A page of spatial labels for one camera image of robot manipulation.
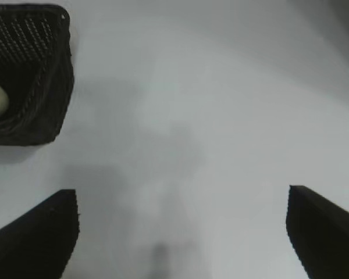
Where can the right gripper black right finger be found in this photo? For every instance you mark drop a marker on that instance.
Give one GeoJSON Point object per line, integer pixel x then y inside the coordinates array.
{"type": "Point", "coordinates": [328, 247]}

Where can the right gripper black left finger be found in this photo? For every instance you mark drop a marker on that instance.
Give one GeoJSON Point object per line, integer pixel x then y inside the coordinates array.
{"type": "Point", "coordinates": [32, 247]}

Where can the dark brown wicker basket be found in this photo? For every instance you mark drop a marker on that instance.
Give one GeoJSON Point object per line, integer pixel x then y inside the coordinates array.
{"type": "Point", "coordinates": [46, 101]}

